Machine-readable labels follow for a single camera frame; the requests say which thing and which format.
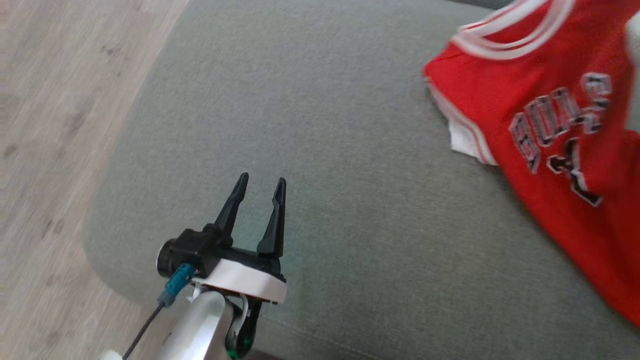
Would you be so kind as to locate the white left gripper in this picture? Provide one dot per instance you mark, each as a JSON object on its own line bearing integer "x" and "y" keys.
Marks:
{"x": 245, "y": 282}

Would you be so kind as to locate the grey sofa seat cushion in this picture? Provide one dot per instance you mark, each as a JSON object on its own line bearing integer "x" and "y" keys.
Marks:
{"x": 350, "y": 240}

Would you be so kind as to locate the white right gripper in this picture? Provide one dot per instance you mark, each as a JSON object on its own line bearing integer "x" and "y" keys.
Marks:
{"x": 635, "y": 50}

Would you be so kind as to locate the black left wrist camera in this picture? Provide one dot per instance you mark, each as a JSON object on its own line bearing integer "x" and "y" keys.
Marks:
{"x": 192, "y": 250}

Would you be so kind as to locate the blue left camera connector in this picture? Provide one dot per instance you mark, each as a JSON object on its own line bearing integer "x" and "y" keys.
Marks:
{"x": 176, "y": 285}

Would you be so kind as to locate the red basketball jersey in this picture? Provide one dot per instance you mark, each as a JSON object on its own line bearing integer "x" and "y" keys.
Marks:
{"x": 550, "y": 150}

